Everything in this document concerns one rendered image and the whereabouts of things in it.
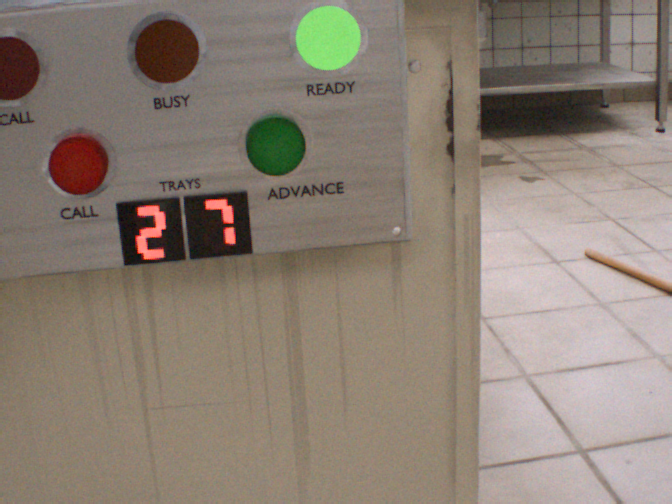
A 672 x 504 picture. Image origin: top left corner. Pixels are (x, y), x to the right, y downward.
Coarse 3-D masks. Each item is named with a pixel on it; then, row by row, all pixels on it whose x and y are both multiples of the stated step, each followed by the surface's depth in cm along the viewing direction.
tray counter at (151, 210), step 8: (144, 208) 46; (152, 208) 46; (136, 216) 46; (160, 216) 47; (136, 224) 47; (160, 224) 47; (144, 232) 47; (152, 232) 47; (160, 232) 47; (144, 240) 47; (160, 240) 47; (144, 248) 47; (160, 248) 47; (144, 256) 47; (152, 256) 47; (160, 256) 47
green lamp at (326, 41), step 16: (320, 16) 44; (336, 16) 45; (304, 32) 45; (320, 32) 45; (336, 32) 45; (352, 32) 45; (304, 48) 45; (320, 48) 45; (336, 48) 45; (352, 48) 45; (320, 64) 45; (336, 64) 45
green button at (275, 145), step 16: (256, 128) 45; (272, 128) 45; (288, 128) 45; (256, 144) 45; (272, 144) 45; (288, 144) 46; (304, 144) 46; (256, 160) 46; (272, 160) 46; (288, 160) 46
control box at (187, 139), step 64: (128, 0) 43; (192, 0) 44; (256, 0) 44; (320, 0) 44; (384, 0) 45; (64, 64) 44; (128, 64) 44; (256, 64) 45; (384, 64) 46; (0, 128) 44; (64, 128) 45; (128, 128) 45; (192, 128) 46; (320, 128) 47; (384, 128) 47; (0, 192) 45; (64, 192) 46; (128, 192) 46; (192, 192) 47; (256, 192) 47; (320, 192) 48; (384, 192) 48; (0, 256) 46; (64, 256) 47; (128, 256) 47; (192, 256) 48
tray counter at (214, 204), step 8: (216, 200) 47; (224, 200) 47; (208, 208) 47; (216, 208) 47; (224, 208) 47; (208, 216) 47; (224, 216) 47; (232, 216) 47; (208, 224) 47; (216, 224) 47; (224, 224) 47; (208, 232) 47; (232, 232) 47; (208, 240) 47; (232, 240) 48; (216, 248) 48; (224, 248) 48
